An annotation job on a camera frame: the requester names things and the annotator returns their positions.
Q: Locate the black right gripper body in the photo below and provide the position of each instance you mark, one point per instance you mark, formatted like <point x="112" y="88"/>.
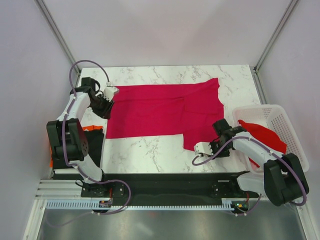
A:
<point x="224" y="152"/>

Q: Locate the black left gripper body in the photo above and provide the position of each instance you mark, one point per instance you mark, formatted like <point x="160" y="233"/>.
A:
<point x="99" y="100"/>

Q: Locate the crimson pink t-shirt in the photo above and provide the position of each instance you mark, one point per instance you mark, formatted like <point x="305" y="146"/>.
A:
<point x="167" y="109"/>

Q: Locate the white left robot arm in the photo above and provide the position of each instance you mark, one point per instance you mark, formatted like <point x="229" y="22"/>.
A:
<point x="68" y="143"/>

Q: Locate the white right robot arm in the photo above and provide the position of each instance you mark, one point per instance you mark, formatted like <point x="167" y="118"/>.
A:
<point x="270" y="165"/>

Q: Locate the folded black t-shirt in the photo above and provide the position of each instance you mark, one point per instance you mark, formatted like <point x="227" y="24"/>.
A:
<point x="95" y="137"/>

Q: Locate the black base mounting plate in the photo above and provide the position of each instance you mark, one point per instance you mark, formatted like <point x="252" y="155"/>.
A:
<point x="119" y="177"/>

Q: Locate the red t-shirt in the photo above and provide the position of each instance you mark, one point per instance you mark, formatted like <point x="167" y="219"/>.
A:
<point x="265" y="136"/>

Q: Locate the white plastic laundry basket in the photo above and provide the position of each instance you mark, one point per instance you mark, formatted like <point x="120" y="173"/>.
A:
<point x="274" y="118"/>

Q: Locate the white folded t-shirt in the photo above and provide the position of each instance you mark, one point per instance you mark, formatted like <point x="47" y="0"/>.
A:
<point x="66" y="171"/>

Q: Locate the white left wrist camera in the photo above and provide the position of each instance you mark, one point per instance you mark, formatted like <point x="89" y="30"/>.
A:
<point x="109" y="92"/>

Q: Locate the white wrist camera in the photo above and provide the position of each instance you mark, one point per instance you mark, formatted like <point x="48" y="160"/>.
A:
<point x="203" y="148"/>
<point x="109" y="92"/>

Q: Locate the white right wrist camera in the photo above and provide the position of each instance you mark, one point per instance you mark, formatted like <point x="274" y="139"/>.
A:
<point x="203" y="148"/>

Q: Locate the white slotted cable duct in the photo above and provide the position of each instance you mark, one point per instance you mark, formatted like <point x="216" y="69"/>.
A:
<point x="99" y="205"/>

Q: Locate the aluminium front rail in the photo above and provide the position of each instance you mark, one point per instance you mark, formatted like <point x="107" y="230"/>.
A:
<point x="50" y="188"/>

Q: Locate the aluminium frame post left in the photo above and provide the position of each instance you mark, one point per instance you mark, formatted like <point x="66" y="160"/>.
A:
<point x="55" y="30"/>

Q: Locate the aluminium frame post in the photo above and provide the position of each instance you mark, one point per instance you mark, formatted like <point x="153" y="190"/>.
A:
<point x="275" y="34"/>
<point x="55" y="30"/>

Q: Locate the aluminium frame post right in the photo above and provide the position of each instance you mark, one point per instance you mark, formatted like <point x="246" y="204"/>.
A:
<point x="275" y="34"/>

